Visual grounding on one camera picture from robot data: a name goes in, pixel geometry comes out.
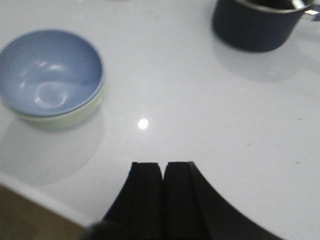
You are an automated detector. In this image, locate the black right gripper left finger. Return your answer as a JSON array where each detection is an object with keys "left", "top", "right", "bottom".
[{"left": 87, "top": 162, "right": 163, "bottom": 240}]

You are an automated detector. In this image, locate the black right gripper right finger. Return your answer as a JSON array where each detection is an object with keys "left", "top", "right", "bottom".
[{"left": 164, "top": 161, "right": 279, "bottom": 240}]

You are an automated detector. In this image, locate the light green bowl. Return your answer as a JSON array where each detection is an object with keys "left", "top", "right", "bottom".
[{"left": 13, "top": 75, "right": 106, "bottom": 130}]

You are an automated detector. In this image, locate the blue bowl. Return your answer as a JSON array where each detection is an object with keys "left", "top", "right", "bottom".
[{"left": 0, "top": 29, "right": 105, "bottom": 118}]

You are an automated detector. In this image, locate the dark blue saucepan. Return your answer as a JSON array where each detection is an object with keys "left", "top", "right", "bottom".
[{"left": 212, "top": 0, "right": 320, "bottom": 52}]

